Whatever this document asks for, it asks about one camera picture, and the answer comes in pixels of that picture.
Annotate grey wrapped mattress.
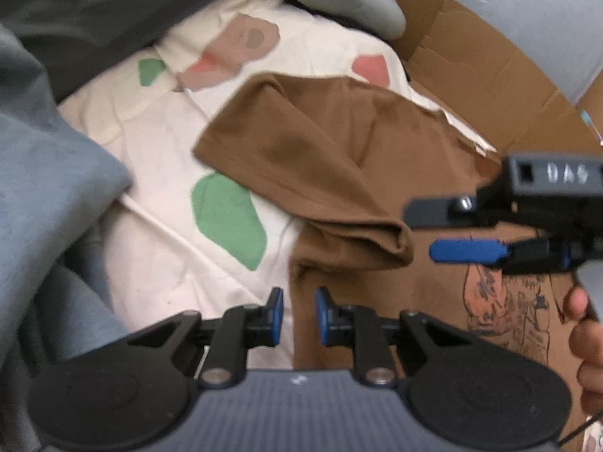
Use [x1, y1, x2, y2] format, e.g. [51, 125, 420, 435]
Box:
[429, 0, 603, 105]

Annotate flattened cardboard sheet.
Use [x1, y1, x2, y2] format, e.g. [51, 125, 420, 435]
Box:
[351, 0, 603, 161]

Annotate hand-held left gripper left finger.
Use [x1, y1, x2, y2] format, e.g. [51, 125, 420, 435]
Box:
[126, 287, 285, 389]

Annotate blue-grey denim garment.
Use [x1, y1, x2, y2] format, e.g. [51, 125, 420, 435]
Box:
[0, 23, 135, 452]

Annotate person's right hand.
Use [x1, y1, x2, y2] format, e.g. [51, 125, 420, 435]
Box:
[564, 287, 603, 414]

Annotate bear print bed sheet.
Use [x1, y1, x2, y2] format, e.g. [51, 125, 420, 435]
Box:
[57, 0, 500, 371]

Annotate dark grey pillow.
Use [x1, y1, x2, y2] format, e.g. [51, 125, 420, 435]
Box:
[0, 0, 283, 104]

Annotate black cable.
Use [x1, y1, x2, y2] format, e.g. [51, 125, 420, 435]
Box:
[556, 413, 603, 448]

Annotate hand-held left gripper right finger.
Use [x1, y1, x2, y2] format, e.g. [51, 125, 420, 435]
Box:
[315, 287, 474, 388]

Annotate brown printed t-shirt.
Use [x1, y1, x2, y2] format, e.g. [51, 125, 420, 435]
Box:
[191, 73, 603, 374]

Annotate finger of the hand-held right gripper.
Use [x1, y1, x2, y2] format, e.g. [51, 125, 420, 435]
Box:
[404, 194, 479, 230]
[430, 238, 571, 275]

